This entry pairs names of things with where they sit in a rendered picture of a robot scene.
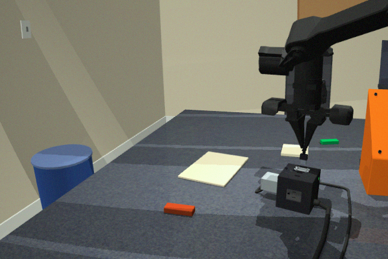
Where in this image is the green flat block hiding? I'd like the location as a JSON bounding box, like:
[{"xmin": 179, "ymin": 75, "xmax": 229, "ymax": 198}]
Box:
[{"xmin": 320, "ymin": 139, "xmax": 339, "ymax": 145}]

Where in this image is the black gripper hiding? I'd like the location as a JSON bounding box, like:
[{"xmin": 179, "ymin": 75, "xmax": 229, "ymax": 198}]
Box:
[{"xmin": 261, "ymin": 77, "xmax": 353, "ymax": 149}]

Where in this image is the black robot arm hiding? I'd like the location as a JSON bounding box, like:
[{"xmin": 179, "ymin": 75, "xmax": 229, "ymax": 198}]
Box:
[{"xmin": 258, "ymin": 0, "xmax": 388, "ymax": 79}]

